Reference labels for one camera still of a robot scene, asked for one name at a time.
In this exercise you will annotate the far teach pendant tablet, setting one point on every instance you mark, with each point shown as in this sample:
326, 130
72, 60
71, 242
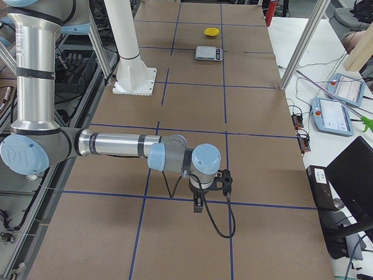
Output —
347, 89

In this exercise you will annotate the green plastic clamp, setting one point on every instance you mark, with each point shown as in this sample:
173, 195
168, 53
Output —
368, 123

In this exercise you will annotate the wooden beam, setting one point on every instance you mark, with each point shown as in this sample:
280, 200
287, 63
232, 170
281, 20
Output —
359, 49

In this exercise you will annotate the yellow mango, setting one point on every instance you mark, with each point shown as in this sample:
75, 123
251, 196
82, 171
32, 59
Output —
211, 32

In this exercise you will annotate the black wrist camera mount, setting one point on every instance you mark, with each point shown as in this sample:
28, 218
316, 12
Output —
222, 182

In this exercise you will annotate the black computer box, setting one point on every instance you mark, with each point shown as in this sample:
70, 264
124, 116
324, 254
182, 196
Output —
321, 191

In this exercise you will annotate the silver electronic kitchen scale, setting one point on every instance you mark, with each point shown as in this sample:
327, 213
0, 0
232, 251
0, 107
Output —
208, 53

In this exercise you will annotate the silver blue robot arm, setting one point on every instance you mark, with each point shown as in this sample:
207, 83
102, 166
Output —
37, 142

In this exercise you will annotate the teach pendant tablet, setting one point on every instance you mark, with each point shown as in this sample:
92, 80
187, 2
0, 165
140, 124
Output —
347, 89
331, 117

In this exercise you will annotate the near teach pendant tablet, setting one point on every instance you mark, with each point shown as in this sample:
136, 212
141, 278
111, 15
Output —
331, 117

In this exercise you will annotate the aluminium frame post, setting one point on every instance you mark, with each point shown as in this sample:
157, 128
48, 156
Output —
309, 30

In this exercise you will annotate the red fire extinguisher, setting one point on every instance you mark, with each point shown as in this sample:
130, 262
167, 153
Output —
270, 11

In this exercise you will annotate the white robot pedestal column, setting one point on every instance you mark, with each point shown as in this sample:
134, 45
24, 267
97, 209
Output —
133, 77

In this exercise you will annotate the black monitor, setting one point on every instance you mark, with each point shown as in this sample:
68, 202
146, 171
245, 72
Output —
350, 174

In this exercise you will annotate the orange black connector board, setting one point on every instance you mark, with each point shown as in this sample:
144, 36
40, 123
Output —
297, 120

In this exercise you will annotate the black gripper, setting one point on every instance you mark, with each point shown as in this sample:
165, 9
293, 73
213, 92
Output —
199, 193

